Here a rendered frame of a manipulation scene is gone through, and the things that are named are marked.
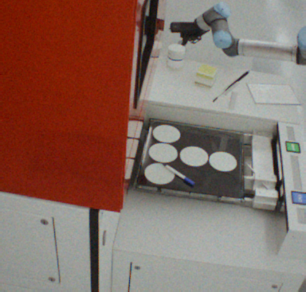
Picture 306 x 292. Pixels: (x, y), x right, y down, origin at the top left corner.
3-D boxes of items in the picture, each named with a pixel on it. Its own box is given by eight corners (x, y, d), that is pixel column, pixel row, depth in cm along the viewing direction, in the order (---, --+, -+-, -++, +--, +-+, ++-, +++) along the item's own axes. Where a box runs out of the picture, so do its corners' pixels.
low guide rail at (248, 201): (133, 190, 170) (133, 184, 168) (134, 186, 172) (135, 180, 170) (272, 209, 168) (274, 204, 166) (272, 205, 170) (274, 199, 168)
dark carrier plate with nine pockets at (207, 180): (138, 184, 162) (138, 183, 162) (151, 122, 189) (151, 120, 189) (239, 199, 161) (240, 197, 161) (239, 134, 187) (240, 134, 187)
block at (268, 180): (253, 184, 169) (255, 178, 167) (253, 177, 172) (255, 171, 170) (274, 187, 169) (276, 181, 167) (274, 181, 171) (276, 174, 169)
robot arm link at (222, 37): (237, 49, 203) (232, 28, 207) (229, 38, 193) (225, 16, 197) (219, 54, 206) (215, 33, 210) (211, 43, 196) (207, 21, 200)
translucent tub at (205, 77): (193, 84, 199) (195, 71, 194) (199, 76, 204) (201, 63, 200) (210, 90, 197) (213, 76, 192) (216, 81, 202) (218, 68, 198)
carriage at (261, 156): (252, 208, 164) (253, 202, 162) (250, 141, 192) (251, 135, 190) (273, 210, 164) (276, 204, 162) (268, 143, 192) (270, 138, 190)
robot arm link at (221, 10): (221, 13, 195) (218, -2, 198) (203, 25, 203) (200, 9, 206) (234, 19, 200) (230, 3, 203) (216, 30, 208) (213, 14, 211)
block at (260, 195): (253, 200, 163) (256, 194, 161) (253, 193, 165) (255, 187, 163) (276, 203, 162) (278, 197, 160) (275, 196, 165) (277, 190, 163)
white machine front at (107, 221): (92, 300, 134) (89, 211, 109) (134, 127, 197) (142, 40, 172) (102, 301, 134) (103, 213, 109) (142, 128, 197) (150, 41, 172)
